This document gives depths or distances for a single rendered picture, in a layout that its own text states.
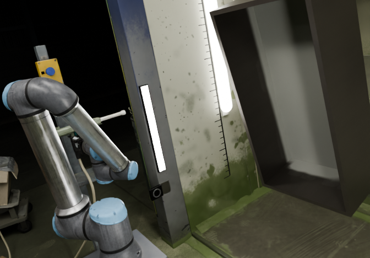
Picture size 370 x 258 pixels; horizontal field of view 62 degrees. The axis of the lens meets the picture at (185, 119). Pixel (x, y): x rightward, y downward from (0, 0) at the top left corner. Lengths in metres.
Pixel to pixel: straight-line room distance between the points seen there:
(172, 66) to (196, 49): 0.25
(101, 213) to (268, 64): 1.38
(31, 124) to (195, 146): 1.40
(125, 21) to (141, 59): 0.26
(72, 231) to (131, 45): 1.18
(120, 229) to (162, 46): 1.28
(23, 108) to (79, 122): 0.20
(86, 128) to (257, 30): 1.24
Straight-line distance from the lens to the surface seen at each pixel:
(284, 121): 2.28
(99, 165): 1.61
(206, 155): 2.49
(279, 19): 1.96
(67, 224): 1.49
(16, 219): 3.51
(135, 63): 2.09
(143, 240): 1.61
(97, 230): 1.41
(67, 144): 2.19
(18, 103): 1.30
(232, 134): 2.64
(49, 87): 1.22
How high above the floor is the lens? 1.53
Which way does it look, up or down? 15 degrees down
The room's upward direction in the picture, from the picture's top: 11 degrees counter-clockwise
